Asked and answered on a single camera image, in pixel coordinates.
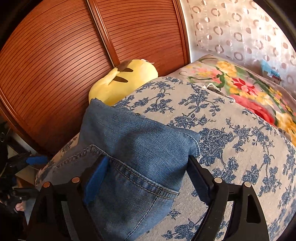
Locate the pink circle pattern curtain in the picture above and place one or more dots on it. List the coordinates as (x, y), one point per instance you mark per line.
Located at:
(241, 31)

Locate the blue denim jeans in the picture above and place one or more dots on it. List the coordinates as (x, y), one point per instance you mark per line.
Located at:
(143, 165)

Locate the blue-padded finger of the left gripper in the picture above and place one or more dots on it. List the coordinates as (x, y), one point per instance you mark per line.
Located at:
(37, 160)

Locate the person's left hand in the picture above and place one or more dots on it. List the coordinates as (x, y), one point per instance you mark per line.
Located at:
(20, 207)

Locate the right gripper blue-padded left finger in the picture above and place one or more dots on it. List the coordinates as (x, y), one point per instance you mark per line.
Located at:
(47, 220)

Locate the wooden louvred wardrobe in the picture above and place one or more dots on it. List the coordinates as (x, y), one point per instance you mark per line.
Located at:
(59, 49)

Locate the blue tissue box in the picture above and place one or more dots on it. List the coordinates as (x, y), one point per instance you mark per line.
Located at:
(269, 73)

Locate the yellow plush toy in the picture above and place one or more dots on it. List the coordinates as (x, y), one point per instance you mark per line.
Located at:
(123, 80)

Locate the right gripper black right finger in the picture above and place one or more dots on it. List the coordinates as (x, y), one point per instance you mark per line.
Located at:
(247, 221)

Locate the blue floral bed sheet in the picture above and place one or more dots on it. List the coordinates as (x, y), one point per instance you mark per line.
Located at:
(236, 145)

